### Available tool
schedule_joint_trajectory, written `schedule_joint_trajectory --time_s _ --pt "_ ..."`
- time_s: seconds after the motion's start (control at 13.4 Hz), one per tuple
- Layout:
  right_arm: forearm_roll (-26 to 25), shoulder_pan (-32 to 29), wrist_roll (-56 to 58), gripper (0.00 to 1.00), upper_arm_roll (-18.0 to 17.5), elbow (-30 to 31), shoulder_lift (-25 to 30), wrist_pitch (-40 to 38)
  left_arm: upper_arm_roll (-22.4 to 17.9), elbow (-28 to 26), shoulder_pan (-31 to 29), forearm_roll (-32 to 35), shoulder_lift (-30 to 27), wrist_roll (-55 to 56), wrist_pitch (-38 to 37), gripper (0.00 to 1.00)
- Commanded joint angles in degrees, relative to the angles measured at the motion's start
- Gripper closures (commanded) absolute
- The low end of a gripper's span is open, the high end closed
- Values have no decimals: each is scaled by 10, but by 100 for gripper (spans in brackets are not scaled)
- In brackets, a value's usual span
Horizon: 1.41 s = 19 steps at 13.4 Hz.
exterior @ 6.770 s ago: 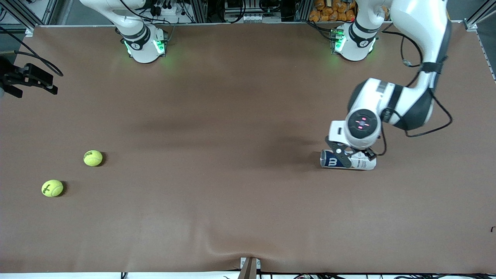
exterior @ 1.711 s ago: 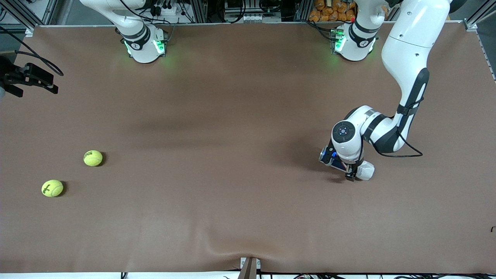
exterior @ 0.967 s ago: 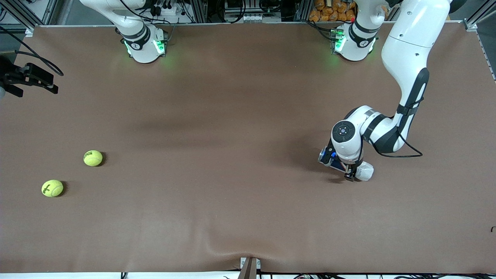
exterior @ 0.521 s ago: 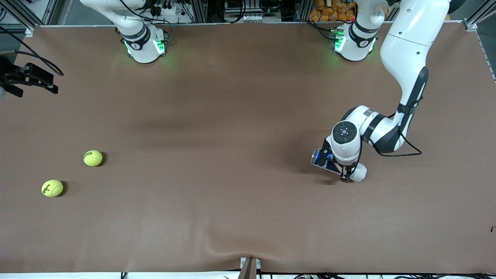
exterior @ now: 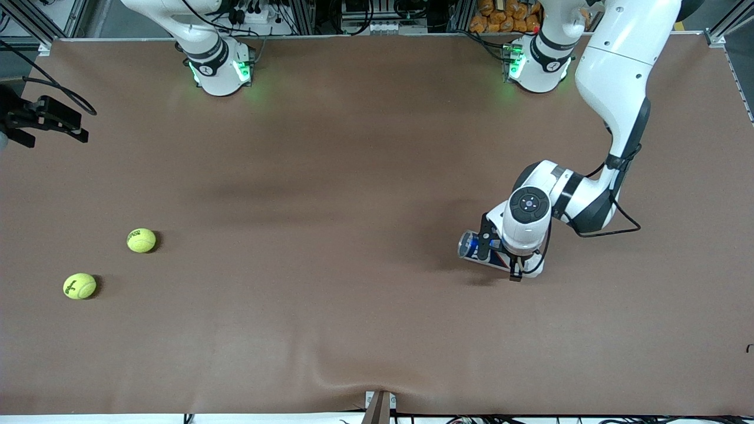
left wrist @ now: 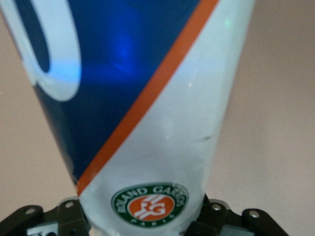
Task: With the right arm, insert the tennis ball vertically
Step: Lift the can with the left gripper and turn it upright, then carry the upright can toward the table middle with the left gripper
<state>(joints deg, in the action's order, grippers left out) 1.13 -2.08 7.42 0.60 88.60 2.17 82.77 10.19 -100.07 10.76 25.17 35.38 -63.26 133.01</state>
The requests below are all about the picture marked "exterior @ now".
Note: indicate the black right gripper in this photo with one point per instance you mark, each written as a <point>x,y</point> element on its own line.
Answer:
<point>16,113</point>

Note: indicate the white blue tennis ball can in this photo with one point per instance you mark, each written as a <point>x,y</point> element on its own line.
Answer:
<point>469,246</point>

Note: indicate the tennis ball Roland Garros print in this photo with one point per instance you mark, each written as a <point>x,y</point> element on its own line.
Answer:
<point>141,240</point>

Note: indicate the tennis ball Wilson print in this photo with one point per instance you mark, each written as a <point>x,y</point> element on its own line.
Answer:
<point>79,286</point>

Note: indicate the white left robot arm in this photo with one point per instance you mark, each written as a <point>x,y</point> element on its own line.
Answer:
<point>618,70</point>

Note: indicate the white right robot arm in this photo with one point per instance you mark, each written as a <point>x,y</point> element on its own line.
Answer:
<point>218,76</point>

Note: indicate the brown table mat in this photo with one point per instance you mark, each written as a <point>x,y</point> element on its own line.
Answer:
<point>377,324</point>

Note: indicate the white power strip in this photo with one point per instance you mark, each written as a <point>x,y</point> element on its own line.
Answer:
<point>259,16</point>

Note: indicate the orange items pile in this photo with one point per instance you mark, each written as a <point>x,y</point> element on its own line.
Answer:
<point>500,17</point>

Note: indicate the white connector block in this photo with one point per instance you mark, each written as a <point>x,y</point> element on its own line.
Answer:
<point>383,27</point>

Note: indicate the aluminium frame corner strut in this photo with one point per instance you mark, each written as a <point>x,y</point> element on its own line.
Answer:
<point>35,26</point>
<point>716,38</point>

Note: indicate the grey camera mounting post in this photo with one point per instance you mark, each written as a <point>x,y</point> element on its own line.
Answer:
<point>380,409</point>

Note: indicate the aluminium frame post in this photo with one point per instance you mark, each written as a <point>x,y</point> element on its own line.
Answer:
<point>303,17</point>
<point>459,15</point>

